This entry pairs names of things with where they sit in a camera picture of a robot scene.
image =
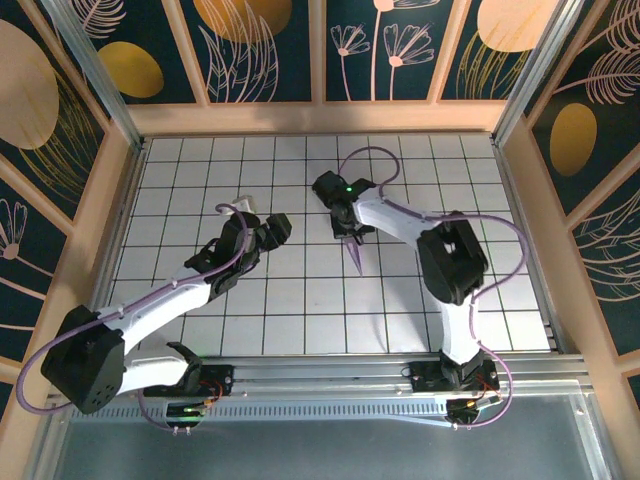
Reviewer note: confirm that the lilac paper sheet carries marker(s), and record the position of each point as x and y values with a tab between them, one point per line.
357	260

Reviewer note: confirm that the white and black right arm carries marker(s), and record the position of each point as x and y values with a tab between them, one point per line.
450	260

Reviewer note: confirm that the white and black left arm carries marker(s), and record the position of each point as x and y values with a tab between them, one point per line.
160	310

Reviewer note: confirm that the grey metal sheet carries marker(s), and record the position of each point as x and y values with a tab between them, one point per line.
320	450

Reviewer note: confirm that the dark panel with pink flowers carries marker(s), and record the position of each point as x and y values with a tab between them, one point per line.
380	75

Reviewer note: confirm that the dark panel, orange circle, leaves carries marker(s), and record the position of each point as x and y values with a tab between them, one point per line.
240	50

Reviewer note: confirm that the dark panel, small yellow oval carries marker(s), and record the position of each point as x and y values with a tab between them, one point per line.
130	70

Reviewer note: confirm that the dark panel, single pink flower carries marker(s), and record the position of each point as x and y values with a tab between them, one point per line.
25	280

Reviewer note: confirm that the dark panel, tall yellow oval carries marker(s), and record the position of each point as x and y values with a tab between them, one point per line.
575	140

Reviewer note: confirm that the panel, peach circle, gold lines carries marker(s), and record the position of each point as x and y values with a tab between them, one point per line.
500	30

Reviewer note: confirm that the dark panel, large peach circle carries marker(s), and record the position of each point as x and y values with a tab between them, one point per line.
30	100

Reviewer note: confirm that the dark panel, pink leaf outlines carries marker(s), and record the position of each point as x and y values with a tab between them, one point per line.
610	270

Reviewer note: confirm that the dark panel with pink feather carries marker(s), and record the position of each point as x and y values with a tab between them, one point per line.
600	60

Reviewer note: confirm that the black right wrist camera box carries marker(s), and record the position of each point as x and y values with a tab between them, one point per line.
330	187

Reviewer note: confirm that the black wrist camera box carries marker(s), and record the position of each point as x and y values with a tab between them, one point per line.
277	230
330	187

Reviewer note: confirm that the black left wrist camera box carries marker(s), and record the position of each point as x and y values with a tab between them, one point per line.
277	230

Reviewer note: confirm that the aluminium table side rail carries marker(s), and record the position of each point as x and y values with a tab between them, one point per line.
114	250
516	200

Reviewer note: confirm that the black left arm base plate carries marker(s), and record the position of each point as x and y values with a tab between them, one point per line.
220	377

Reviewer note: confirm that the long aluminium base rail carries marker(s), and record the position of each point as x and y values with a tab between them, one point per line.
325	380

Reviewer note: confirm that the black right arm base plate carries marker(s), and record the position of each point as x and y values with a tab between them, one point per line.
422	377

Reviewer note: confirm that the aluminium corner post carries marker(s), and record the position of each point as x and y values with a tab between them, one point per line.
97	75
534	70

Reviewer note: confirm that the plain dark wall panel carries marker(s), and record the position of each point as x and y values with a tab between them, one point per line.
5	400
634	395

